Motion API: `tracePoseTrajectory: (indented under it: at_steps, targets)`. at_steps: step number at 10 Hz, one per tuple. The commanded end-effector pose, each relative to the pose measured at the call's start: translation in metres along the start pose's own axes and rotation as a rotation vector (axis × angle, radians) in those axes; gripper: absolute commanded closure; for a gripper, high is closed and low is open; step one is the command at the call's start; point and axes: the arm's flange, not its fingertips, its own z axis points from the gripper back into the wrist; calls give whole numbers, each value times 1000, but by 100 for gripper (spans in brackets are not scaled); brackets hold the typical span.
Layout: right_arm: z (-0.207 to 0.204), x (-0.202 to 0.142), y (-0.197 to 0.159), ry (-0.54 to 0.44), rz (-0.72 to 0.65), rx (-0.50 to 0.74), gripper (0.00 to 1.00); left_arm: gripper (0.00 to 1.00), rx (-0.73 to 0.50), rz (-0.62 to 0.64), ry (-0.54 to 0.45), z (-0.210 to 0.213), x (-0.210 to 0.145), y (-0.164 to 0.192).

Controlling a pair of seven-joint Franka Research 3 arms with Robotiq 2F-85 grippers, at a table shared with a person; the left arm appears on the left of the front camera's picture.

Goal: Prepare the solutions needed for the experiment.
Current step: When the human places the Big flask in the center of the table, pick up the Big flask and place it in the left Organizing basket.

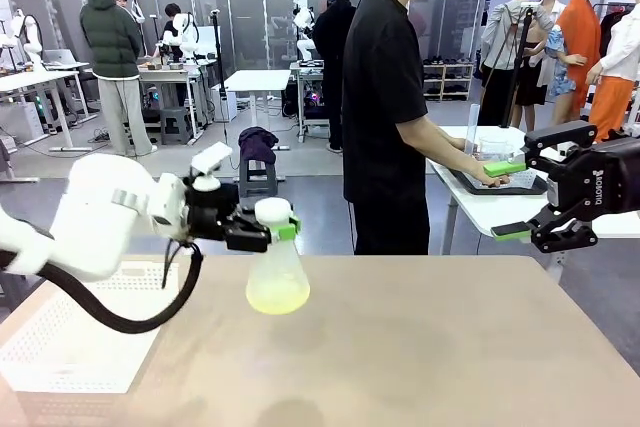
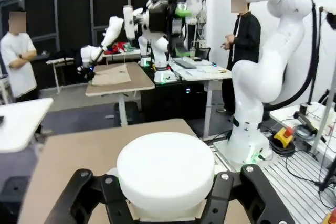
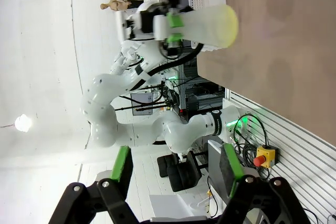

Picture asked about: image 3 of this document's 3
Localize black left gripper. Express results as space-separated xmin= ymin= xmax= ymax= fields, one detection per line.
xmin=139 ymin=0 xmax=194 ymax=57

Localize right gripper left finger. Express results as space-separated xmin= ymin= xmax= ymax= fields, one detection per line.
xmin=48 ymin=145 xmax=141 ymax=224

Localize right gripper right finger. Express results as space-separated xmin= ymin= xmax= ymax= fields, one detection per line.
xmin=217 ymin=142 xmax=312 ymax=224

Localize translucent plastic conical flask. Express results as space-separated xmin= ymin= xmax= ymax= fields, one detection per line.
xmin=181 ymin=4 xmax=239 ymax=49

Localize grey flat panel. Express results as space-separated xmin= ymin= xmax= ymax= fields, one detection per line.
xmin=207 ymin=140 xmax=234 ymax=196

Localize yellow emergency stop button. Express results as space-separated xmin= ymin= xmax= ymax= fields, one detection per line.
xmin=254 ymin=145 xmax=276 ymax=169

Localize black padded chair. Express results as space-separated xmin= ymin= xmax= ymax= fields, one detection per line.
xmin=156 ymin=153 xmax=203 ymax=193

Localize bare beige mannequin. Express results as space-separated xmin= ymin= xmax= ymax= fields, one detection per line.
xmin=100 ymin=0 xmax=144 ymax=11

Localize aluminium slotted mounting plate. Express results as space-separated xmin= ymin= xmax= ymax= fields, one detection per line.
xmin=223 ymin=90 xmax=336 ymax=224

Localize black equipment rack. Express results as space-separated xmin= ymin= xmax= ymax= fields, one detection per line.
xmin=180 ymin=58 xmax=226 ymax=116

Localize framed grey board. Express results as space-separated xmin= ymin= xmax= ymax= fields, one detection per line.
xmin=130 ymin=92 xmax=154 ymax=116

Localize round ceiling lamp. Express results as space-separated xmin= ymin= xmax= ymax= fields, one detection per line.
xmin=14 ymin=113 xmax=33 ymax=133

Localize black base cable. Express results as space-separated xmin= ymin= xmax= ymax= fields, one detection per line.
xmin=230 ymin=113 xmax=272 ymax=183

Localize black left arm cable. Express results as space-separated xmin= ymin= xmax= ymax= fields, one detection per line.
xmin=130 ymin=42 xmax=205 ymax=92

